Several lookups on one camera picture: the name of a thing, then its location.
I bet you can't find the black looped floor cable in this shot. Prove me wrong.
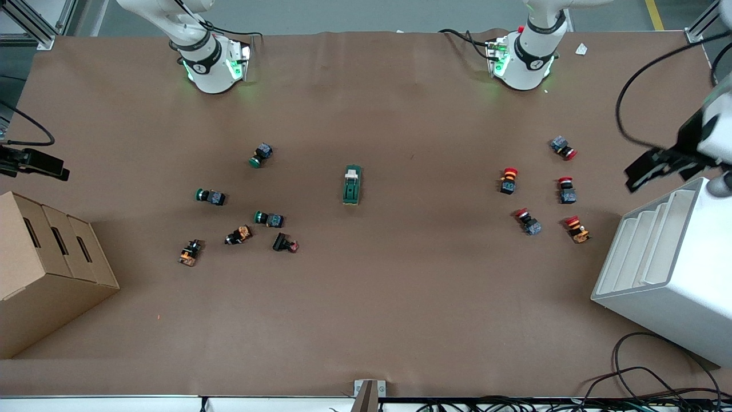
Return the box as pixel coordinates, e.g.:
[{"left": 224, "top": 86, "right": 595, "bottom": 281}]
[{"left": 575, "top": 332, "right": 724, "bottom": 401}]

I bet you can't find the brown cardboard box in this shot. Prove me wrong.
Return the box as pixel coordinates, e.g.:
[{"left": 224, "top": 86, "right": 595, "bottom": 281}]
[{"left": 0, "top": 191, "right": 121, "bottom": 360}]

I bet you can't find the black right base cable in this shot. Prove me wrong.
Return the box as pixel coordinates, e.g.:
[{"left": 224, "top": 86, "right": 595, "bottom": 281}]
[{"left": 200, "top": 20, "right": 265, "bottom": 52}]

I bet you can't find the white table edge rail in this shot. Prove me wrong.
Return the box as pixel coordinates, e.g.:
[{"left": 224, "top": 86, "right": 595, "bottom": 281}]
[{"left": 0, "top": 395, "right": 356, "bottom": 412}]

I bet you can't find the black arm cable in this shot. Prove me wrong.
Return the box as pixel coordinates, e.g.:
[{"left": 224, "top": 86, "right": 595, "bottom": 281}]
[
  {"left": 0, "top": 100, "right": 56, "bottom": 146},
  {"left": 615, "top": 30, "right": 732, "bottom": 150}
]

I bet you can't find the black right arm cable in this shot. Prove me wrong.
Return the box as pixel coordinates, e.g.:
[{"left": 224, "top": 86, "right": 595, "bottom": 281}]
[{"left": 0, "top": 100, "right": 56, "bottom": 146}]

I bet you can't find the black base cable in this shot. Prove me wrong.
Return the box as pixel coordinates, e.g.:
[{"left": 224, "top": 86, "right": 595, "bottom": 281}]
[
  {"left": 438, "top": 27, "right": 494, "bottom": 59},
  {"left": 200, "top": 20, "right": 265, "bottom": 52}
]

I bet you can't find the aluminium frame post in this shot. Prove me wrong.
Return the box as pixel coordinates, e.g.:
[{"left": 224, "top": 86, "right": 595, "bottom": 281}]
[
  {"left": 0, "top": 0, "right": 75, "bottom": 51},
  {"left": 685, "top": 0, "right": 732, "bottom": 45}
]

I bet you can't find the black button orange contact block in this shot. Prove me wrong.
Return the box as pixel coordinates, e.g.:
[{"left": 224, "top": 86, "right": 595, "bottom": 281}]
[
  {"left": 177, "top": 239, "right": 204, "bottom": 268},
  {"left": 224, "top": 225, "right": 253, "bottom": 246}
]

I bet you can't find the brown paper table cover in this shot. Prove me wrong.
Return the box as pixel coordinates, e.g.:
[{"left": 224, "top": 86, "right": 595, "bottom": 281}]
[{"left": 0, "top": 29, "right": 732, "bottom": 398}]

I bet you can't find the black cable bundle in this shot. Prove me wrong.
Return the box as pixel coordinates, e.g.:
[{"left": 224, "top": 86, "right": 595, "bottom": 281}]
[{"left": 415, "top": 395, "right": 732, "bottom": 412}]

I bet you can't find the metal table bracket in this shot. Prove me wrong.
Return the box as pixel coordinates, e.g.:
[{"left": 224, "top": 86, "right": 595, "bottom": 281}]
[{"left": 353, "top": 379, "right": 387, "bottom": 412}]

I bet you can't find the black left base cable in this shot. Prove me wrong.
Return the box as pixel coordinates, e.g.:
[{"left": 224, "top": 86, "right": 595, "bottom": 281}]
[{"left": 438, "top": 27, "right": 494, "bottom": 59}]

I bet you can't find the black switch red tip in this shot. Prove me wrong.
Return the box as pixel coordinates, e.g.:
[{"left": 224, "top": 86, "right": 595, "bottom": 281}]
[{"left": 272, "top": 232, "right": 300, "bottom": 254}]

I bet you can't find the red button orange contact block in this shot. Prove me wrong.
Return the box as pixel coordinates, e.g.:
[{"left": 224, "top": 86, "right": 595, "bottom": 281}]
[{"left": 563, "top": 215, "right": 592, "bottom": 245}]

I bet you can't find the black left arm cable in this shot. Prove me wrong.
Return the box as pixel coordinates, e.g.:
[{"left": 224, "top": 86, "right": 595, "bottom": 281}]
[{"left": 615, "top": 30, "right": 732, "bottom": 150}]

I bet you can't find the white plastic bin organizer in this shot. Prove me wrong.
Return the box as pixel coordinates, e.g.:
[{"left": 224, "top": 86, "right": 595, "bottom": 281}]
[{"left": 591, "top": 176, "right": 732, "bottom": 369}]

